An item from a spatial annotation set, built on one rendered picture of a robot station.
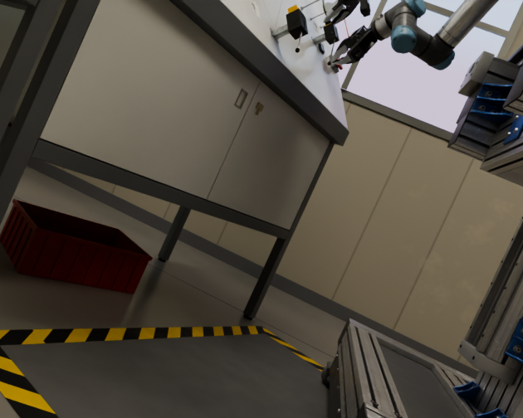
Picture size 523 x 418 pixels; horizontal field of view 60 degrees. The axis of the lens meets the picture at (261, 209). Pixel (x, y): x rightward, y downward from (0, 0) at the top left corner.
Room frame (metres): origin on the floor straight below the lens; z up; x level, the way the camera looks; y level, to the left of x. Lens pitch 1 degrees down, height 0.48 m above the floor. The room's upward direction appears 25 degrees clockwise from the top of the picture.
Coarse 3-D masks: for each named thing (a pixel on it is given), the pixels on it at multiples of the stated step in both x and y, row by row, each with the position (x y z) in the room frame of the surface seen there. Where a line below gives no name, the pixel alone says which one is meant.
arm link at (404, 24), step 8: (400, 16) 1.42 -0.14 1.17; (408, 16) 1.41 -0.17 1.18; (400, 24) 1.40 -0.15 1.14; (408, 24) 1.39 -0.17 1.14; (416, 24) 1.41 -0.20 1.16; (392, 32) 1.42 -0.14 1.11; (400, 32) 1.38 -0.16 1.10; (408, 32) 1.37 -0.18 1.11; (416, 32) 1.39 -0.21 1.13; (424, 32) 1.41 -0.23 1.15; (392, 40) 1.40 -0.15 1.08; (400, 40) 1.38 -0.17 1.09; (408, 40) 1.38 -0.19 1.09; (416, 40) 1.39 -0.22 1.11; (424, 40) 1.41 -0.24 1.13; (400, 48) 1.41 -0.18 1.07; (408, 48) 1.40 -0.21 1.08; (416, 48) 1.42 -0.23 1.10; (424, 48) 1.42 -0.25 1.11
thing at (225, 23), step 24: (192, 0) 1.02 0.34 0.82; (216, 0) 1.08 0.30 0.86; (216, 24) 1.10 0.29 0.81; (240, 24) 1.16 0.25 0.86; (240, 48) 1.19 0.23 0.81; (264, 48) 1.26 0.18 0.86; (264, 72) 1.30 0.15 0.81; (288, 72) 1.39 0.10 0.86; (288, 96) 1.43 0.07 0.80; (312, 96) 1.53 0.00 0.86; (312, 120) 1.61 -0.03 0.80; (336, 120) 1.72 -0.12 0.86
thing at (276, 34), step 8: (288, 16) 1.32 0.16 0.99; (296, 16) 1.31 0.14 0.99; (304, 16) 1.34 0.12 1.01; (288, 24) 1.31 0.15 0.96; (296, 24) 1.30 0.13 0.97; (304, 24) 1.32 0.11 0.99; (272, 32) 1.35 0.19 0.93; (280, 32) 1.34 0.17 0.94; (288, 32) 1.34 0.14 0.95; (296, 32) 1.32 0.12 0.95; (304, 32) 1.32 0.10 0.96; (296, 48) 1.30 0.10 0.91
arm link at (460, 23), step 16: (480, 0) 1.32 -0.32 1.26; (496, 0) 1.32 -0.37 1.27; (464, 16) 1.35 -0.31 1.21; (480, 16) 1.35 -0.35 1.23; (448, 32) 1.39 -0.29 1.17; (464, 32) 1.38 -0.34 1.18; (432, 48) 1.42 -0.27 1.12; (448, 48) 1.41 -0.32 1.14; (432, 64) 1.46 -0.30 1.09; (448, 64) 1.45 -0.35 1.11
